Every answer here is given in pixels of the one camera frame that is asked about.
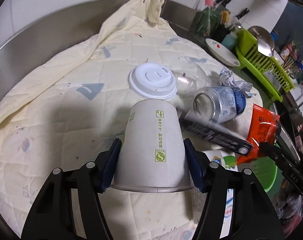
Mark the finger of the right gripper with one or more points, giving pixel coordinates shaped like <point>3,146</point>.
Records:
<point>215,133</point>
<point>281,150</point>

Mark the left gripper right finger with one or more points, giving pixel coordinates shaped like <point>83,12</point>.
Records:
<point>253,215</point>

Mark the red snack bag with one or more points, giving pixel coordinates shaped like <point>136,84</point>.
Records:
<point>262,129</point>

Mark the blue aluminium can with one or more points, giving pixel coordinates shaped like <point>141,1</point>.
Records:
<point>219,104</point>

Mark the white paper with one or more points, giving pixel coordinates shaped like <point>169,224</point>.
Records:
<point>226,78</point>

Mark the clear plastic cup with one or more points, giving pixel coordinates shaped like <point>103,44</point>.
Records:
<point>190,78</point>

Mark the white paper cup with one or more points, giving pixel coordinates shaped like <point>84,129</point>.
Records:
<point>152,158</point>

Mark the white plastic lid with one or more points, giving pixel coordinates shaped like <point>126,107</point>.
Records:
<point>153,81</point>

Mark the green plastic trash basket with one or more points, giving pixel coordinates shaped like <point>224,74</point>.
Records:
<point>264,169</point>

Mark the green dish rack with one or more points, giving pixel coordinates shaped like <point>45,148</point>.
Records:
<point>267,70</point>

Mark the white bowl with cherry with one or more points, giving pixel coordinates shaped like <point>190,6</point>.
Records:
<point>222,53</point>

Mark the teal bottle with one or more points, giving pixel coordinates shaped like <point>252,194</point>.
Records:
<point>230,41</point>

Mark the steel wok lid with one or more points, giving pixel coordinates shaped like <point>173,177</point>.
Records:
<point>265,42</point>

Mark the cream quilted cloth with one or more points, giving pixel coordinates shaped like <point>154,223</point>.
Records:
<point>69,109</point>

